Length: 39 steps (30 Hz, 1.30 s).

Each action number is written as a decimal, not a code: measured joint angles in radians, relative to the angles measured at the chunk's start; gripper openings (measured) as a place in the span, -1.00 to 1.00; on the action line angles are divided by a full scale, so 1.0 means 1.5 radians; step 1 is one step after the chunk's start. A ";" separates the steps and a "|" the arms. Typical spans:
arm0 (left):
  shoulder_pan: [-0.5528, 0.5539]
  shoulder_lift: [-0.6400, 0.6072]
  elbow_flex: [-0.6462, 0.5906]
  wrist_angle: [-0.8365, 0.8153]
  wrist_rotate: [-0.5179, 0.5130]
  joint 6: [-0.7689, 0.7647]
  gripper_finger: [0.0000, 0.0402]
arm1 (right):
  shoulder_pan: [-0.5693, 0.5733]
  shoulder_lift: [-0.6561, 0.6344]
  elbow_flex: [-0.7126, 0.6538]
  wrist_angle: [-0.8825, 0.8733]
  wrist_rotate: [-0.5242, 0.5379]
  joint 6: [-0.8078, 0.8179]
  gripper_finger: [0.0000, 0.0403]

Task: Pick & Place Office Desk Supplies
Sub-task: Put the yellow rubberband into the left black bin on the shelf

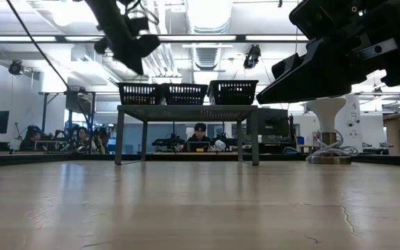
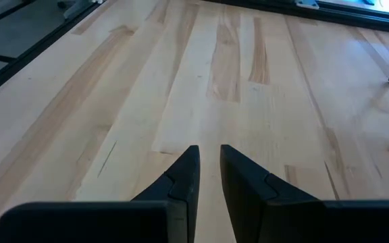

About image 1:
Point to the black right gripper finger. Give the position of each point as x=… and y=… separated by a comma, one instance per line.
x=318, y=76
x=285, y=66

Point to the black plastic slotted basket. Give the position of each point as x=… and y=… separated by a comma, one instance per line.
x=141, y=93
x=233, y=93
x=186, y=93

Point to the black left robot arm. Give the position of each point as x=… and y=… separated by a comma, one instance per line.
x=106, y=17

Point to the background black robot arm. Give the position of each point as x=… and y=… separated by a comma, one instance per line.
x=168, y=142

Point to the white cylindrical column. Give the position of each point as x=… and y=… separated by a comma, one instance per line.
x=352, y=118

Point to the grey metal table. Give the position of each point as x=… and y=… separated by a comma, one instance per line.
x=186, y=112

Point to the person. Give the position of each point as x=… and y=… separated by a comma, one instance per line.
x=200, y=128
x=33, y=133
x=83, y=133

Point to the black metal rack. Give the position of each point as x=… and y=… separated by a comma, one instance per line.
x=44, y=114

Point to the black laptop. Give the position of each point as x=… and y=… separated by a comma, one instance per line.
x=198, y=146

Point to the white round cup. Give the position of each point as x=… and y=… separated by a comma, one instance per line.
x=220, y=145

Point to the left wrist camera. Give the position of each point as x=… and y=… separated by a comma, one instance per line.
x=139, y=25

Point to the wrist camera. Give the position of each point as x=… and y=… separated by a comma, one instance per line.
x=377, y=48
x=139, y=25

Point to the black ceiling camera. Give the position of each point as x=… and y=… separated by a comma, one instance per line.
x=16, y=67
x=252, y=57

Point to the white pedestal stand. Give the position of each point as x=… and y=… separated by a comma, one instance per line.
x=326, y=111

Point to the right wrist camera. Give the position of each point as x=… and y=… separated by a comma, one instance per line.
x=377, y=48

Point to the silver ventilation duct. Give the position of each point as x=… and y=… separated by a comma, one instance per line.
x=208, y=57

